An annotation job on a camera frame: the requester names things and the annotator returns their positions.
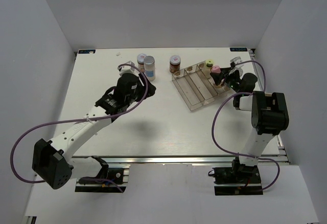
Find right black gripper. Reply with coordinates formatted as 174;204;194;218
211;66;243;94

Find yellow cap spice bottle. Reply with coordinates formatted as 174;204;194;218
202;59;214;79

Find pink cap spice bottle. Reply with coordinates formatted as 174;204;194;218
210;65;227;88

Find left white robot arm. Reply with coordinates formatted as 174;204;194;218
32;73;156;189

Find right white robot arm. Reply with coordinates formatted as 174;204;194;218
210;68;289;183

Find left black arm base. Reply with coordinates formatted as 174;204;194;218
72;156;129;193

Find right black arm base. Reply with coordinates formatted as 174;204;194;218
208;158;263;196

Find right blue corner sticker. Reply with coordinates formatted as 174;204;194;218
229;47;248;52

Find blue corner sticker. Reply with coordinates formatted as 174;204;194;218
78;49;96;54
229;47;248;52

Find clear acrylic organizer tray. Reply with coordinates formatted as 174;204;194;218
171;61;230;111

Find left red label spice jar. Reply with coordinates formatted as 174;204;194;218
136;53;147;73

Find red label spice jar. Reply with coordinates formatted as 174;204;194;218
169;55;181;73
136;53;147;73

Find left silver lid pearl jar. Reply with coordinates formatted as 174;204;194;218
144;56;155;81

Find right red label spice jar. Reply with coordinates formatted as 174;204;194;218
169;55;181;73

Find left blue corner sticker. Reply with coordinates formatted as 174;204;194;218
78;49;96;54

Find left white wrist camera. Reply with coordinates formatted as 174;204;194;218
118;61;135;76

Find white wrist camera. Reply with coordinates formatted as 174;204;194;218
229;56;244;76
118;61;135;76

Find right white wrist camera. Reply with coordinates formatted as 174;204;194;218
229;56;244;76

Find aluminium front frame rail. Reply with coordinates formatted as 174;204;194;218
68;154;289;165

